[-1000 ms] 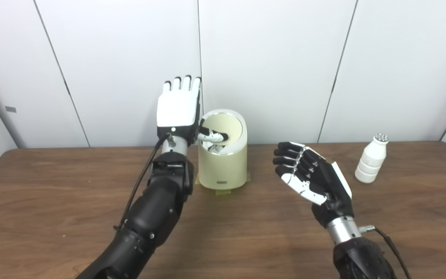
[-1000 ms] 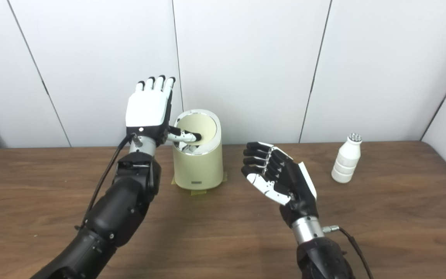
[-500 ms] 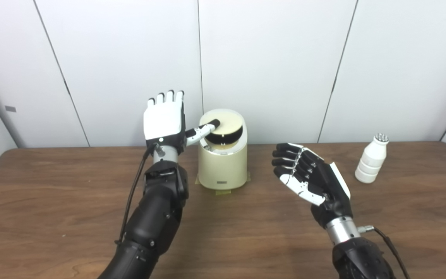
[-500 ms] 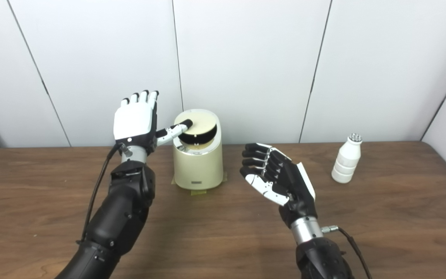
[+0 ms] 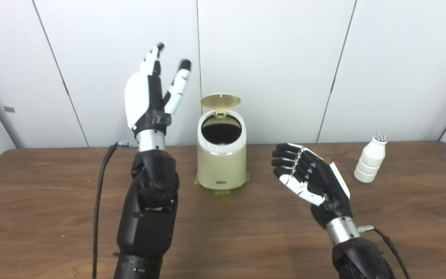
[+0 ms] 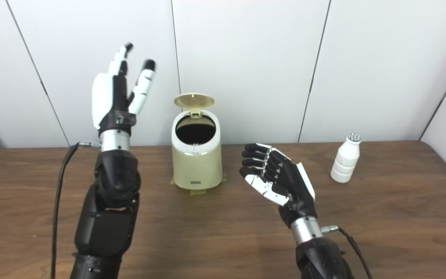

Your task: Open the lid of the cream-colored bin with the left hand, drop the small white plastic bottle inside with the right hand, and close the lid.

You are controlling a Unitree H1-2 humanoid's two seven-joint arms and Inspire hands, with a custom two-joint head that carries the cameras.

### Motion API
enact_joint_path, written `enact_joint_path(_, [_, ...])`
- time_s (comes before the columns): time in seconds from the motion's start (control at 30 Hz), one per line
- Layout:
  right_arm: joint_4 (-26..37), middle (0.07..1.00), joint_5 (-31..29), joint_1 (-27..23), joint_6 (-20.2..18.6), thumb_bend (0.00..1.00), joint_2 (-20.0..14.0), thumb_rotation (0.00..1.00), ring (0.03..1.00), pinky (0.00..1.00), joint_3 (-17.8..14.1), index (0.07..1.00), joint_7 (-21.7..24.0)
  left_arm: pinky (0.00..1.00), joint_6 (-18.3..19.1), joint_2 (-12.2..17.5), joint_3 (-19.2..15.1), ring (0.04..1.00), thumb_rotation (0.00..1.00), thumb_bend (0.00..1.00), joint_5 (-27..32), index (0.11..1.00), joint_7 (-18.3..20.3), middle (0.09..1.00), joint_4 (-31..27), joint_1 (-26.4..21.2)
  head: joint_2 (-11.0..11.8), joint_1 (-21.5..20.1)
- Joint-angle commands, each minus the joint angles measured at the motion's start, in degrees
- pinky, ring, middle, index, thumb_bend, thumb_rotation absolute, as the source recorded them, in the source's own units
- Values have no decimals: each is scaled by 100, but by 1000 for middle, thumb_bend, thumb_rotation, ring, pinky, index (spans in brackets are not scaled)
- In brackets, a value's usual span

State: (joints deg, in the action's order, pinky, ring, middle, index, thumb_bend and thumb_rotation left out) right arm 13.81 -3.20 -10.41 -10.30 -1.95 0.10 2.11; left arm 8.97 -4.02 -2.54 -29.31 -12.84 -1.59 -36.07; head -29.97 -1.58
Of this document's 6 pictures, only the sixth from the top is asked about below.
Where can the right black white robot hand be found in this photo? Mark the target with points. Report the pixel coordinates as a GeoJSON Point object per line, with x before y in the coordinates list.
{"type": "Point", "coordinates": [290, 182]}

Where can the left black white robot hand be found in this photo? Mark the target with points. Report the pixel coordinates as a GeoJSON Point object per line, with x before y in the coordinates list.
{"type": "Point", "coordinates": [108, 100]}

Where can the small white plastic bottle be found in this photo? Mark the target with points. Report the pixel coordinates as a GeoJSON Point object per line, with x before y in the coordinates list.
{"type": "Point", "coordinates": [345, 162]}

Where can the cream round bin lid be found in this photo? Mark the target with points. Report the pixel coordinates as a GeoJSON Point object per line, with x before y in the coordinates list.
{"type": "Point", "coordinates": [194, 100]}

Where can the cream cylindrical trash bin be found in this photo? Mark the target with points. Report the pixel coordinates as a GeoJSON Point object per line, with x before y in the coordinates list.
{"type": "Point", "coordinates": [196, 166]}

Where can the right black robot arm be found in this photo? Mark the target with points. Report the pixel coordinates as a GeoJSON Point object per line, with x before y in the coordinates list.
{"type": "Point", "coordinates": [319, 259]}

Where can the yellow tape under bin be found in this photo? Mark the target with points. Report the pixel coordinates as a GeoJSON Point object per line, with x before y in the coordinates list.
{"type": "Point", "coordinates": [198, 192]}

